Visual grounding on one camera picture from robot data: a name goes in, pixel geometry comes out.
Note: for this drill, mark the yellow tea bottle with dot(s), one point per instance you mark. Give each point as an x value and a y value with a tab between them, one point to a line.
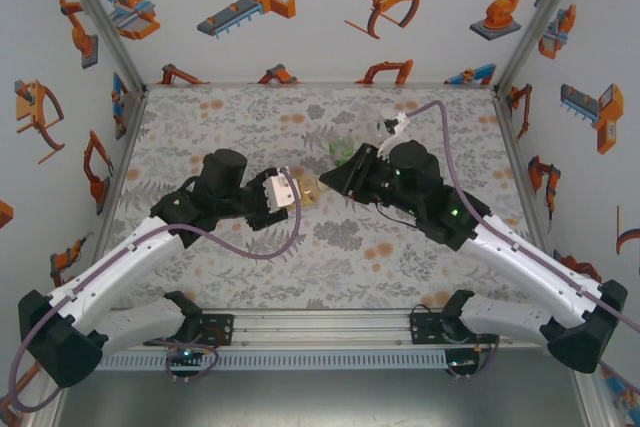
310	192

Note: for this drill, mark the white bottle cap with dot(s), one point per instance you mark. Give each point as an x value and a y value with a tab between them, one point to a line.
387	113

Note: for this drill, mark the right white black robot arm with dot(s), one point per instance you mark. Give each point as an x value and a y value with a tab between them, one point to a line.
540	267

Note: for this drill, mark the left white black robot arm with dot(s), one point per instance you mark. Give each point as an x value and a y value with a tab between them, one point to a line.
115	267

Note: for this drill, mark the small clear green bottle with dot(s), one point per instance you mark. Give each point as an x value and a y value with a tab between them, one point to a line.
342	149

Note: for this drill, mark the floral grey orange tablecloth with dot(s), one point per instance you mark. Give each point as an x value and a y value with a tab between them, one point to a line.
250	122

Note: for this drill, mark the small circuit board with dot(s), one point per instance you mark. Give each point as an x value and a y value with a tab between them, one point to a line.
182	353
460	362

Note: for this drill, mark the grey metal panel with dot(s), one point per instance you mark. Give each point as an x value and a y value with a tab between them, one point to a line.
320	397

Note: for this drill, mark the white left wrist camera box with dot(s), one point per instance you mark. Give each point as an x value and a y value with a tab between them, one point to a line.
280	192

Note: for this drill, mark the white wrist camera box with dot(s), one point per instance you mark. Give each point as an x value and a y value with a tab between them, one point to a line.
398	126
280	192

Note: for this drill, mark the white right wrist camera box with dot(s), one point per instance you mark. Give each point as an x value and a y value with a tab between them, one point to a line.
398	126

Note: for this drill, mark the aluminium side rail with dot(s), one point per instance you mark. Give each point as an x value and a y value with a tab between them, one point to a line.
516	157
131	117

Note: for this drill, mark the long aluminium frame rail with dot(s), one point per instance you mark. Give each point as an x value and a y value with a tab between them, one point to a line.
320	327

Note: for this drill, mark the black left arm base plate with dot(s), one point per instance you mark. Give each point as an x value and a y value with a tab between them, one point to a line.
222	329

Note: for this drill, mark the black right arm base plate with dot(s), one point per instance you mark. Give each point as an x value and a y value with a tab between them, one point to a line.
422	329

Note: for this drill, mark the aluminium corner post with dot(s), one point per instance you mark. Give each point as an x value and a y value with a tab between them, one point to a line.
100	17
545	12

